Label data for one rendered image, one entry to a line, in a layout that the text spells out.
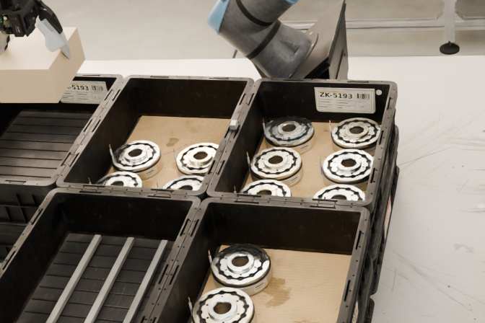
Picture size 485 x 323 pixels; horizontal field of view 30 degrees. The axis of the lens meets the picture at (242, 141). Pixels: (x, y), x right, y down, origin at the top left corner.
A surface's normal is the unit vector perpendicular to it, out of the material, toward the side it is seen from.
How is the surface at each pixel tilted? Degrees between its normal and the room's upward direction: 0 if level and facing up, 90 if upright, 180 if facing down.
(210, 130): 0
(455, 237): 0
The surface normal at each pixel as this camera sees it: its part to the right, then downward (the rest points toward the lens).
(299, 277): -0.13, -0.81
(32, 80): -0.19, 0.59
